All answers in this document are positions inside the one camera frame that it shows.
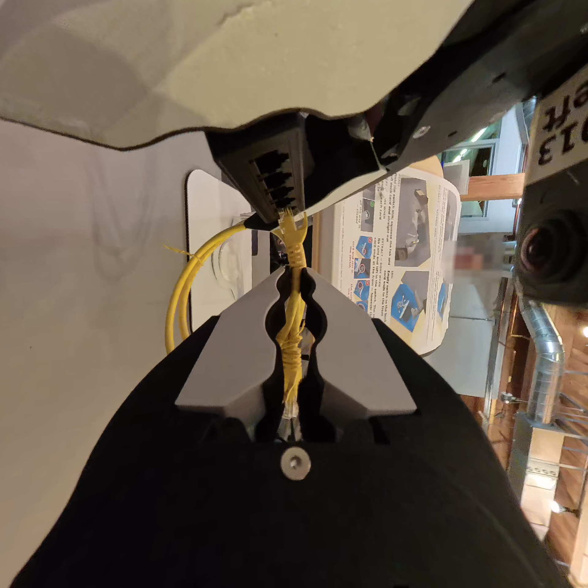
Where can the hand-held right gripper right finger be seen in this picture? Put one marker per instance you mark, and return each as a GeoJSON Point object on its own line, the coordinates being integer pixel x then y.
{"type": "Point", "coordinates": [363, 367]}

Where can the yellow twist tie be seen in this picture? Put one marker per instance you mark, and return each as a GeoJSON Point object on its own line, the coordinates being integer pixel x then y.
{"type": "Point", "coordinates": [193, 257]}

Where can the wooden desk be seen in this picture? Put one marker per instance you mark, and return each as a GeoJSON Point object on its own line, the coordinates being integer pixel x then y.
{"type": "Point", "coordinates": [491, 186]}

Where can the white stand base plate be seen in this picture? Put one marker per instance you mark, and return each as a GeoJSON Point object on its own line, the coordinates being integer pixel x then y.
{"type": "Point", "coordinates": [206, 229]}

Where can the black ethernet switch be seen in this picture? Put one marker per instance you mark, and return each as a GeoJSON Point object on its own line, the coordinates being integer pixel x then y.
{"type": "Point", "coordinates": [271, 156]}

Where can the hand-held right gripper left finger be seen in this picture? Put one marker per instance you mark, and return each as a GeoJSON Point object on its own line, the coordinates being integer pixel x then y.
{"type": "Point", "coordinates": [229, 363]}

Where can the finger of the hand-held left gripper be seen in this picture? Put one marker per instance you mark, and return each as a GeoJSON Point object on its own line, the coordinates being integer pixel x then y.
{"type": "Point", "coordinates": [340, 156]}
{"type": "Point", "coordinates": [229, 59]}

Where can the silver round duct pipe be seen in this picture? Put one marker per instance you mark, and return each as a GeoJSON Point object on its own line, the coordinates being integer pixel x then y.
{"type": "Point", "coordinates": [546, 367]}

